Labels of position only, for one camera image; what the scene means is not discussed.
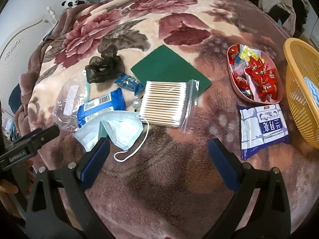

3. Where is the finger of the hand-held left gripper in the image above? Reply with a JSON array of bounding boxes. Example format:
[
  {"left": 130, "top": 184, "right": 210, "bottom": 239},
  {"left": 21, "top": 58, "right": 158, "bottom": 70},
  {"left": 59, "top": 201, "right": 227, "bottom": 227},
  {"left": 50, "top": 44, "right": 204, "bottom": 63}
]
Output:
[{"left": 11, "top": 124, "right": 61, "bottom": 153}]

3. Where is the green scouring pad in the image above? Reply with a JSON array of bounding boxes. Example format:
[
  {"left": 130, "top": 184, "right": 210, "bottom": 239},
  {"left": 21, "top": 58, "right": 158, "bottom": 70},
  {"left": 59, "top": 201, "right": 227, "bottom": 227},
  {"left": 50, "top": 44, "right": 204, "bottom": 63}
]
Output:
[{"left": 131, "top": 44, "right": 212, "bottom": 96}]

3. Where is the white carved headboard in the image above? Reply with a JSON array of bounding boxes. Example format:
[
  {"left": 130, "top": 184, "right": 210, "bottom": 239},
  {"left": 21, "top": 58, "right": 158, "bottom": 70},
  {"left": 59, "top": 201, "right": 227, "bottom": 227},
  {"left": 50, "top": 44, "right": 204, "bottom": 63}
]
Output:
[{"left": 0, "top": 6, "right": 60, "bottom": 120}]

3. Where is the pile of clothes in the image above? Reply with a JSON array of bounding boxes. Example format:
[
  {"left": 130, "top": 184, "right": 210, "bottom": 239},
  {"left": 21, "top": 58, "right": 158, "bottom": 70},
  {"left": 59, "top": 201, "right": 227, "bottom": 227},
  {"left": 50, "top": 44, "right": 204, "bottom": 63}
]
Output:
[{"left": 259, "top": 0, "right": 309, "bottom": 34}]

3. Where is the blue striped cloth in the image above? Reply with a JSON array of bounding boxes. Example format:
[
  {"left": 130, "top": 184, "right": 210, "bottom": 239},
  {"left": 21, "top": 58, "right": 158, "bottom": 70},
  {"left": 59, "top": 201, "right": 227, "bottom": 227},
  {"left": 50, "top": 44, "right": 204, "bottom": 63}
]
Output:
[{"left": 303, "top": 77, "right": 319, "bottom": 97}]

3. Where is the panda plush toy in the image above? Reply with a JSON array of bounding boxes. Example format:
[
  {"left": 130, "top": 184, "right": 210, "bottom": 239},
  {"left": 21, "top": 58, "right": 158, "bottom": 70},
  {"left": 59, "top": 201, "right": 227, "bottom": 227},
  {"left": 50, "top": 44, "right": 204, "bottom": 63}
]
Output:
[{"left": 61, "top": 0, "right": 85, "bottom": 10}]

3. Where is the floral plush blanket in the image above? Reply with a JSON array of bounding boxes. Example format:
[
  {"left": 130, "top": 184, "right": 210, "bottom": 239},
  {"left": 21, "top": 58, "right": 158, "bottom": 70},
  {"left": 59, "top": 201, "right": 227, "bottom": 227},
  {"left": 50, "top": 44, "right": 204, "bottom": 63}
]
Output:
[{"left": 15, "top": 0, "right": 319, "bottom": 239}]

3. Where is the person's left hand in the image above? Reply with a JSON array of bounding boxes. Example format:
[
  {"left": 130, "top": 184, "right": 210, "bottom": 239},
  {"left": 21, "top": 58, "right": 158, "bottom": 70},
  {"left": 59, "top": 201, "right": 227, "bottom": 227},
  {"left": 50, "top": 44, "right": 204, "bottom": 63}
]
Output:
[{"left": 0, "top": 159, "right": 35, "bottom": 197}]

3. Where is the blue mask packet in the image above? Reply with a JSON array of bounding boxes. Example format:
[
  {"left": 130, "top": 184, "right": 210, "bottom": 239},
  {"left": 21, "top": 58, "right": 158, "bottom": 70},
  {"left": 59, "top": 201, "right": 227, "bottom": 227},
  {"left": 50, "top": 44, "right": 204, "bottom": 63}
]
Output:
[{"left": 77, "top": 88, "right": 126, "bottom": 128}]

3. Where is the light blue face mask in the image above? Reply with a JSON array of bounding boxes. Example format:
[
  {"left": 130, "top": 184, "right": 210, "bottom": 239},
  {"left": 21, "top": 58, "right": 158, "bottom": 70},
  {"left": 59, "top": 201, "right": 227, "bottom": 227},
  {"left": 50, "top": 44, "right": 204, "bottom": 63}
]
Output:
[{"left": 73, "top": 111, "right": 150, "bottom": 163}]

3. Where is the white blue wet wipes pack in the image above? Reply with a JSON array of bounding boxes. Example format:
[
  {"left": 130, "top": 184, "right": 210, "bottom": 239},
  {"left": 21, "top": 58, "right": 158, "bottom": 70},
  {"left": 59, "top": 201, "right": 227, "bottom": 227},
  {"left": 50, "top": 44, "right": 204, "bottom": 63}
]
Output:
[{"left": 238, "top": 103, "right": 290, "bottom": 160}]

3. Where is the yellow plastic basket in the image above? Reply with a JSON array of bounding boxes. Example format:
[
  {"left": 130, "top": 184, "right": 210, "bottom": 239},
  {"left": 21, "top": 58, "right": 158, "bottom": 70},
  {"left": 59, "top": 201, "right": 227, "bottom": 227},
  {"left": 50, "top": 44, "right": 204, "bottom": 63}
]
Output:
[{"left": 284, "top": 38, "right": 319, "bottom": 150}]

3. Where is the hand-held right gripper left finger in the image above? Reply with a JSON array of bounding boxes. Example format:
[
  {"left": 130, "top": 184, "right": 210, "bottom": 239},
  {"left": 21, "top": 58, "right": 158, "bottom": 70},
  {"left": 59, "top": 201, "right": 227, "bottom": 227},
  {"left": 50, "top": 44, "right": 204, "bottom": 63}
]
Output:
[{"left": 25, "top": 137, "right": 111, "bottom": 239}]

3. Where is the clear plastic bag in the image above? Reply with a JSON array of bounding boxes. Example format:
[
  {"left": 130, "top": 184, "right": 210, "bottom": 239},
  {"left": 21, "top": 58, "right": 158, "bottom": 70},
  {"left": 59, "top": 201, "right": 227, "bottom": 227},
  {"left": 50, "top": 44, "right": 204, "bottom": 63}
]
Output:
[{"left": 52, "top": 82, "right": 90, "bottom": 132}]

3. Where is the bag of cotton swabs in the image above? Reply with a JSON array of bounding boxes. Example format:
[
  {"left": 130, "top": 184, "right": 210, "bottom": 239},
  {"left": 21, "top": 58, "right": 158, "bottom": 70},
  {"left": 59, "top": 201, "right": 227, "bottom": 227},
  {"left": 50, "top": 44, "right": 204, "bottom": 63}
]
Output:
[{"left": 138, "top": 79, "right": 200, "bottom": 133}]

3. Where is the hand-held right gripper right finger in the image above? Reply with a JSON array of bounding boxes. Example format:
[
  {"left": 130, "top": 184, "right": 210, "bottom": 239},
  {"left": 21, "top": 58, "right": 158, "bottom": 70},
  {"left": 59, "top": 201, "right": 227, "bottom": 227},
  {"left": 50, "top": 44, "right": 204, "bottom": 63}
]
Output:
[{"left": 208, "top": 138, "right": 291, "bottom": 239}]

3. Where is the pink tray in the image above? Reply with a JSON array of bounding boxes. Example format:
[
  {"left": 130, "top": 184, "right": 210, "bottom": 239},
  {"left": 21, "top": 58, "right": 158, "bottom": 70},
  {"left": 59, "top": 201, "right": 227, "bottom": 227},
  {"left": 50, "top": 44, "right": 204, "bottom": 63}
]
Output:
[{"left": 226, "top": 43, "right": 284, "bottom": 104}]

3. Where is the small blue snack packet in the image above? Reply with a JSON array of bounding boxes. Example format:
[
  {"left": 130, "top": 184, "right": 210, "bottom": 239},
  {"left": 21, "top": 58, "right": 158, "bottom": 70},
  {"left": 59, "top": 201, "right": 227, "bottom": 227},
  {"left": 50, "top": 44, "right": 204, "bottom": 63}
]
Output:
[{"left": 114, "top": 73, "right": 145, "bottom": 96}]

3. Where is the pearl hair tie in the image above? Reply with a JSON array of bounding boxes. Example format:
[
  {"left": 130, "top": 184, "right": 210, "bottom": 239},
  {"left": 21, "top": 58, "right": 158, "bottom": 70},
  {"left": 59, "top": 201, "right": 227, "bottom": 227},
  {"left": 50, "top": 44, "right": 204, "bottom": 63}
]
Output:
[{"left": 132, "top": 96, "right": 144, "bottom": 112}]

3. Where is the black organza scrunchie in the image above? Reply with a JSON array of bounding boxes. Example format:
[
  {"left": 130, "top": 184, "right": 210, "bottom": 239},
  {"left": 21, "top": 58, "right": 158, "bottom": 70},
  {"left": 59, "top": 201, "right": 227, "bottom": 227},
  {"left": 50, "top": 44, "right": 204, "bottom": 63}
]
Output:
[{"left": 85, "top": 44, "right": 125, "bottom": 84}]

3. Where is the pile of wrapped candies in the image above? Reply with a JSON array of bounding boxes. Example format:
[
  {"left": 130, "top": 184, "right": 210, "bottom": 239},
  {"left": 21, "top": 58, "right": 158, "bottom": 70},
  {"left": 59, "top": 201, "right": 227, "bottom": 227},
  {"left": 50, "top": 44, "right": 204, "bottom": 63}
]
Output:
[{"left": 228, "top": 44, "right": 278, "bottom": 102}]

